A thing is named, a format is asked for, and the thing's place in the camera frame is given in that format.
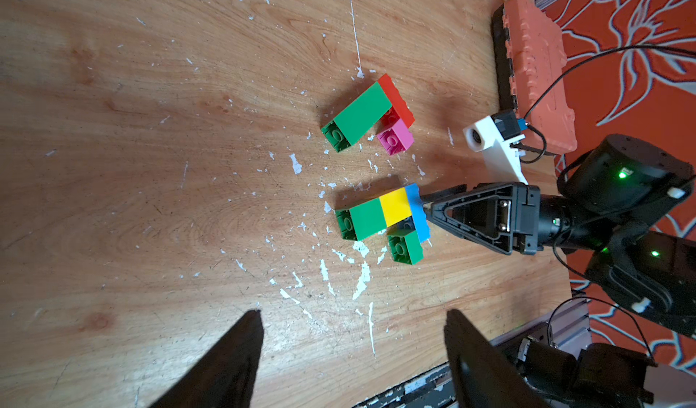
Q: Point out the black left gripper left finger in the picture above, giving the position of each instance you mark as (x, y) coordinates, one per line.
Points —
(225, 376)

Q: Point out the green lego brick front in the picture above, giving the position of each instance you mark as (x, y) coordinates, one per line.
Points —
(405, 247)

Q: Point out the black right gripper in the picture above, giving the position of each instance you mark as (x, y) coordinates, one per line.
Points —
(484, 222)

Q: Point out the yellow lego brick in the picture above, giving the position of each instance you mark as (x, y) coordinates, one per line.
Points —
(396, 206)

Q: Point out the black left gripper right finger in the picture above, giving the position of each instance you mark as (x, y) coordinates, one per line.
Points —
(481, 376)

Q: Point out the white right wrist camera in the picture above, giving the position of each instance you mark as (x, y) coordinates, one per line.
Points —
(494, 137)

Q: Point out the blue lego brick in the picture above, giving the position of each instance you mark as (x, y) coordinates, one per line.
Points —
(417, 212)

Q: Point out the tall green lego brick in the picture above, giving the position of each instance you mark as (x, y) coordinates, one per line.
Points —
(351, 124)

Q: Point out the orange plastic tool case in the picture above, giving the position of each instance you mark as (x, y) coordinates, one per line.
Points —
(530, 57)

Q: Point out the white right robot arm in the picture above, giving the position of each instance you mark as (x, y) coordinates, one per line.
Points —
(608, 202)

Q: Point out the pink lego brick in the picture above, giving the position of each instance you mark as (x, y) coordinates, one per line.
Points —
(396, 138)

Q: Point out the small green lego brick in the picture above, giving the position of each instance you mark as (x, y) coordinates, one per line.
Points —
(361, 221)

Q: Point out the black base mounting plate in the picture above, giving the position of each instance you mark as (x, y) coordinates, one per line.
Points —
(434, 387)

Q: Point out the red lego brick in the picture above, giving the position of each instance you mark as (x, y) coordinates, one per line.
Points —
(399, 108)

